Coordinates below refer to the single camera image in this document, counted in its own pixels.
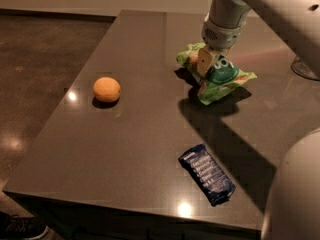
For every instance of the green rice chip bag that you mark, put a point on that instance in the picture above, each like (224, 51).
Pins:
(224, 77)

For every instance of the blue rxbar blueberry bar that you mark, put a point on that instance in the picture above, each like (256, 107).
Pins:
(208, 175)

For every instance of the black shoe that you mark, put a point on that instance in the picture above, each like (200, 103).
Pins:
(13, 227)

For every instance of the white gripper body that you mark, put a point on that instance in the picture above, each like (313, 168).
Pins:
(220, 34)

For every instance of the orange fruit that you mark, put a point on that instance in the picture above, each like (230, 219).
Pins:
(106, 89)

